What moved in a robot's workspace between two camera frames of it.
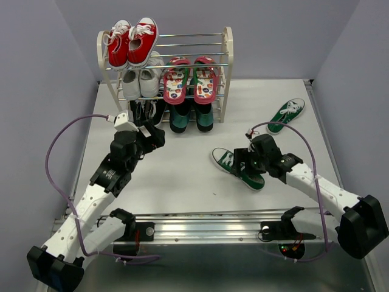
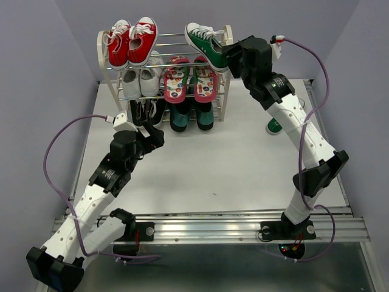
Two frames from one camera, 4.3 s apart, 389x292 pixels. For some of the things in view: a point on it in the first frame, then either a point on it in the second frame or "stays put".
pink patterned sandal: (175, 80) stays put
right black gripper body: (253, 162) to (234, 61)
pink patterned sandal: (208, 81) stays put
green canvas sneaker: (225, 159) to (206, 41)
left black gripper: (157, 139) stays put
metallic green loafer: (204, 116) stays put
